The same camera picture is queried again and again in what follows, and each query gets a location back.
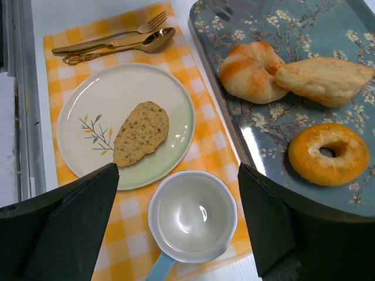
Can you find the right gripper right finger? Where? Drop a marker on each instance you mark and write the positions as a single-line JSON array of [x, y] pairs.
[[296, 238]]

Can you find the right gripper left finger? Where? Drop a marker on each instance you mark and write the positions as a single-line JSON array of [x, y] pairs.
[[57, 235]]

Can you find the brown seeded bread slice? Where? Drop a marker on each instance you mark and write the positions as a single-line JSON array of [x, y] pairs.
[[143, 131]]

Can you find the long pale bread loaf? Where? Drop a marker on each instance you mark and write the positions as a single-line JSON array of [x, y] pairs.
[[326, 80]]

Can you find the round twisted bread roll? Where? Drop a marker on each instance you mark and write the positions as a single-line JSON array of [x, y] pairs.
[[248, 72]]

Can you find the yellow checkered placemat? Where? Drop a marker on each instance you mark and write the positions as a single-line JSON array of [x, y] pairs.
[[128, 250]]

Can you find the white and blue cup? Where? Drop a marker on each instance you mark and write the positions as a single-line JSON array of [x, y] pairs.
[[192, 217]]

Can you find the white and green plate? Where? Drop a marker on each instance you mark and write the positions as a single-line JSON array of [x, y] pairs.
[[93, 114]]

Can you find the gold knife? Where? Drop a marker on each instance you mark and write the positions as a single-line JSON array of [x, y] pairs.
[[97, 44]]

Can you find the gold spoon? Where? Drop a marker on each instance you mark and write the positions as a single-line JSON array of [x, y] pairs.
[[151, 44]]

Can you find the blue floral tray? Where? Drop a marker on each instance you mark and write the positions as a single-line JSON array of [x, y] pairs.
[[297, 30]]

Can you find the gold fork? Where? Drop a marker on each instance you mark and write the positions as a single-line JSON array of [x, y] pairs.
[[143, 28]]

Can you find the orange ring donut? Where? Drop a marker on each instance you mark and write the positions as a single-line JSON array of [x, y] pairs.
[[329, 154]]

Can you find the aluminium front rail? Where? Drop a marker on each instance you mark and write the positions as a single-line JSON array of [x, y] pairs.
[[22, 161]]

